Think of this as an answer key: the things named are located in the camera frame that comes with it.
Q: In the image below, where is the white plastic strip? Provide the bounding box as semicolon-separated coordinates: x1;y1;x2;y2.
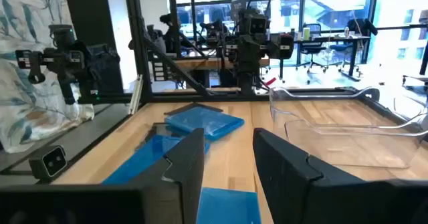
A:
128;74;144;115

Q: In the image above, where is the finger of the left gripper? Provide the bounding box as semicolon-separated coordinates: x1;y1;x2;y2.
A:
223;44;240;60
279;33;295;60

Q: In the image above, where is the small black table camera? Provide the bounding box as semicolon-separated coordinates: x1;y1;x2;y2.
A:
28;144;68;180

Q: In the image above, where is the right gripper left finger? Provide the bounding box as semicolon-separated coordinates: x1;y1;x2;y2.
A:
128;127;206;224

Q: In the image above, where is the black labelled control box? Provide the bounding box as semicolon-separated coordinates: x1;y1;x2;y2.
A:
148;49;175;83

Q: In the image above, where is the floral print curtain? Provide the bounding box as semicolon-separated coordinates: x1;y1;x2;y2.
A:
0;0;95;154

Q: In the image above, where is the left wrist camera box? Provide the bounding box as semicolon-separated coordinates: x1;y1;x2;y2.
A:
246;10;269;35

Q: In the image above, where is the black office chair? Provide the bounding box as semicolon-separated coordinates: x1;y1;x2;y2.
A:
296;23;328;75
329;18;379;78

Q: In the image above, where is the blue jewel case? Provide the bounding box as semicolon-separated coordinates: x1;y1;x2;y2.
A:
196;187;262;224
165;106;245;142
102;134;211;185

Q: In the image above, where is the black office desk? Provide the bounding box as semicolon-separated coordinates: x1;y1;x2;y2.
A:
293;35;372;82

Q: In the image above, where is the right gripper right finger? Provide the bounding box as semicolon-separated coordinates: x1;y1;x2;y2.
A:
253;127;365;224

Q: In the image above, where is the wooden workbench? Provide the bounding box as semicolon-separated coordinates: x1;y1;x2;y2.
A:
175;57;270;72

